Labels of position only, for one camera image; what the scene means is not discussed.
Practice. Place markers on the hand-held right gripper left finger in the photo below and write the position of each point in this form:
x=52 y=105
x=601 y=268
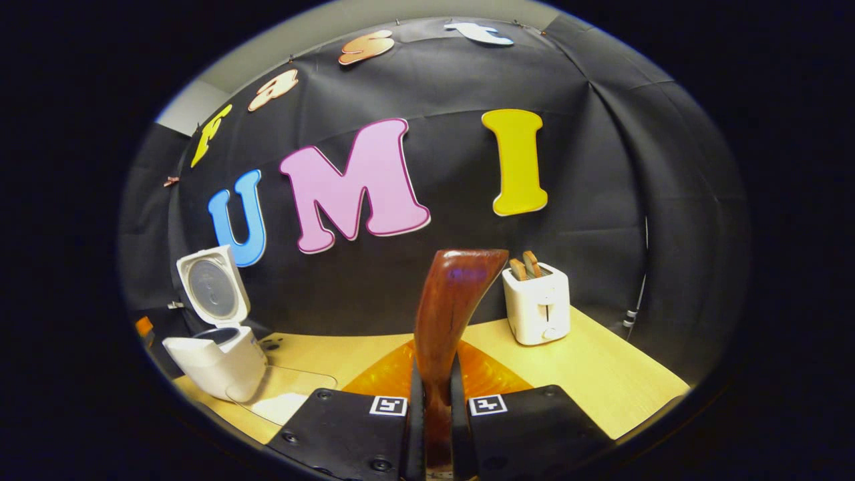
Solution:
x=417 y=441

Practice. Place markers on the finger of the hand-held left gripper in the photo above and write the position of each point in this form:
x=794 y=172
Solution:
x=144 y=327

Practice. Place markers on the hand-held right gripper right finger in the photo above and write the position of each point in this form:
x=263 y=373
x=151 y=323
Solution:
x=461 y=441

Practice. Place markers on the white rice cooker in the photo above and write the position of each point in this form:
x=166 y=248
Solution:
x=214 y=361

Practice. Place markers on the brown wooden spoon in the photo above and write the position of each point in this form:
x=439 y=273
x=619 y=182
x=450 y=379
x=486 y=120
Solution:
x=447 y=300

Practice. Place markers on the clear plastic container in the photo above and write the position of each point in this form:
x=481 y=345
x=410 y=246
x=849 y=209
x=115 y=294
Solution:
x=294 y=381

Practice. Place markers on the white toaster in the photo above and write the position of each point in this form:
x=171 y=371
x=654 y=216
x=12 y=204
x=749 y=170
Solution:
x=538 y=310

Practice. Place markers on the toast slice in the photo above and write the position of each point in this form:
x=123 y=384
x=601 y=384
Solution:
x=532 y=264
x=518 y=270

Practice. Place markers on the black backdrop cloth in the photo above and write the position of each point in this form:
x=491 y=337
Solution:
x=568 y=200

